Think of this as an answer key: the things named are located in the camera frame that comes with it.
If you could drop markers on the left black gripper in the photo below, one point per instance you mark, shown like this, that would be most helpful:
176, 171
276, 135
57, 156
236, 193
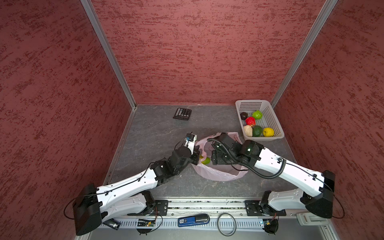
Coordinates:
196, 153

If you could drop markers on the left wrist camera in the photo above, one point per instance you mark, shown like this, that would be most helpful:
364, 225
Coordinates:
189, 142

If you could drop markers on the right circuit board connector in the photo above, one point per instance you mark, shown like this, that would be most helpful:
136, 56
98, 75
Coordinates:
271, 226

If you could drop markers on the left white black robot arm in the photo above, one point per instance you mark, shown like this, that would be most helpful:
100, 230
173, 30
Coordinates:
97, 205

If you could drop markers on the red fruit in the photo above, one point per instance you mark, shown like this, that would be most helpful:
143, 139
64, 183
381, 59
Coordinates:
250, 121

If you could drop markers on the circuit board connector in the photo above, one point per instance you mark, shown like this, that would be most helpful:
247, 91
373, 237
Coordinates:
271, 226
145, 226

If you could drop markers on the right aluminium corner post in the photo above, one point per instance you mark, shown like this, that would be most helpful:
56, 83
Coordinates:
317, 26

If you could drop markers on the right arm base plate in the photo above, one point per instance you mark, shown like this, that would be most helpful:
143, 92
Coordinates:
256, 209

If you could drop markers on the aluminium front rail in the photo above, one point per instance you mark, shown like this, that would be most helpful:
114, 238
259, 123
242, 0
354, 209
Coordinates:
224, 214

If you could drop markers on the black small device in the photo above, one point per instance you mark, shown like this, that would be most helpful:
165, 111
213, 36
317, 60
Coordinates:
112, 223

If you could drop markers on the grey plastic holder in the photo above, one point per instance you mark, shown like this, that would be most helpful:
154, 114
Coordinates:
309, 219

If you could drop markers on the blue black device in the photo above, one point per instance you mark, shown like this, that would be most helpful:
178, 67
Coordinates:
196, 220

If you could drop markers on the white plastic basket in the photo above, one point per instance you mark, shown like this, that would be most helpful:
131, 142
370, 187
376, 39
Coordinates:
268, 119

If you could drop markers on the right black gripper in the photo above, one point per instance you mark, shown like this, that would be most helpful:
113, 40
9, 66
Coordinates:
217, 159

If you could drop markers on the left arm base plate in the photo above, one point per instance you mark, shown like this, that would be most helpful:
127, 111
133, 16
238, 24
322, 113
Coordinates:
157, 207

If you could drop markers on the light green fruit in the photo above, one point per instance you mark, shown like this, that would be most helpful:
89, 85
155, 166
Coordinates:
205, 161
257, 115

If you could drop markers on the left circuit board connector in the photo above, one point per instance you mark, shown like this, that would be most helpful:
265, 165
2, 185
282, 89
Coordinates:
145, 226

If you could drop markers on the dark green avocado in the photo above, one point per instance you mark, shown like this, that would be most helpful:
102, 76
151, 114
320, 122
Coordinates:
257, 131

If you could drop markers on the black calculator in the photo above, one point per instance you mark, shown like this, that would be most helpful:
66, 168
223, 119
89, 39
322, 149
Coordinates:
182, 114

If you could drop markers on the dark brown fruit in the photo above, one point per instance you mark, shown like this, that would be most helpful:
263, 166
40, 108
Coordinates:
244, 115

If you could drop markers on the pink plastic bag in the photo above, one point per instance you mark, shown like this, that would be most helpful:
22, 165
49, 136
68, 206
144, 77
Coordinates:
220, 173

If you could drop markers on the yellow fruit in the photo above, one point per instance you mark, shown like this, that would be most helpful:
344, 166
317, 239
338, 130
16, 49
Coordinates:
268, 132

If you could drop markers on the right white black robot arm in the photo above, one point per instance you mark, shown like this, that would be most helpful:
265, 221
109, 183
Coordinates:
314, 190

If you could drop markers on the left aluminium corner post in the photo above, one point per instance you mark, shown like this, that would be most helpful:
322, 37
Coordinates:
97, 26

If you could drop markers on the beige fruit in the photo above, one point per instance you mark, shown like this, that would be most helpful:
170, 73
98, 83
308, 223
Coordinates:
248, 130

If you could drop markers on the aluminium corner post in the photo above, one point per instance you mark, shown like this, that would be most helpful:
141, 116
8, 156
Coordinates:
317, 26
97, 26

